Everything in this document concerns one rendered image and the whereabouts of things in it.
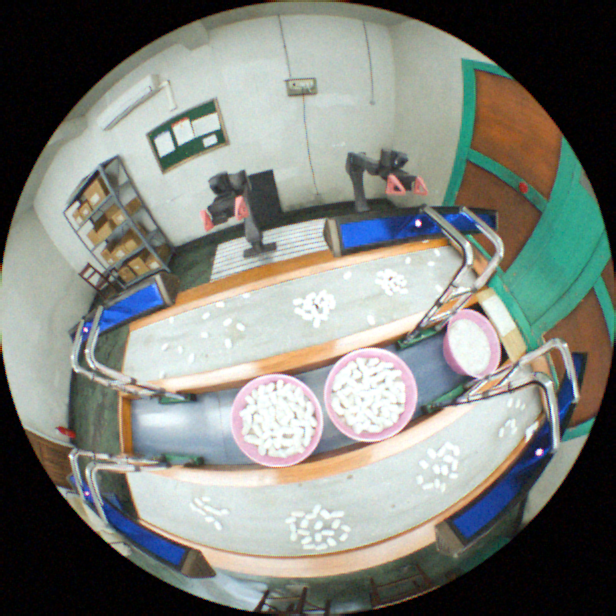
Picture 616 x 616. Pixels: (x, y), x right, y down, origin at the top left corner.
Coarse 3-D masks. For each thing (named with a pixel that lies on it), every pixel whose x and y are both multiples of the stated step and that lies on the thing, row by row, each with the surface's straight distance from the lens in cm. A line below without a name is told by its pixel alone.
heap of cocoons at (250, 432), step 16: (272, 384) 57; (288, 384) 56; (256, 400) 59; (272, 400) 56; (288, 400) 56; (304, 400) 55; (256, 416) 57; (272, 416) 57; (288, 416) 55; (304, 416) 54; (256, 432) 58; (272, 432) 58; (288, 432) 55; (304, 432) 56; (272, 448) 58; (288, 448) 57; (304, 448) 56
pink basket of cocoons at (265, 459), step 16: (256, 384) 58; (304, 384) 52; (240, 400) 59; (240, 416) 61; (320, 416) 51; (240, 432) 60; (320, 432) 51; (256, 448) 61; (272, 464) 56; (288, 464) 54
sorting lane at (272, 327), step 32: (416, 256) 93; (448, 256) 105; (288, 288) 71; (320, 288) 69; (352, 288) 70; (416, 288) 78; (192, 320) 84; (224, 320) 73; (256, 320) 67; (288, 320) 63; (320, 320) 61; (352, 320) 62; (384, 320) 64; (128, 352) 113; (160, 352) 90; (192, 352) 76; (224, 352) 67; (256, 352) 61
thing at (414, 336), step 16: (464, 208) 56; (448, 224) 41; (480, 224) 53; (464, 240) 38; (496, 240) 51; (464, 256) 38; (496, 256) 52; (464, 272) 39; (448, 288) 43; (432, 304) 48; (464, 304) 62; (432, 320) 58; (448, 320) 68; (416, 336) 69; (432, 336) 77
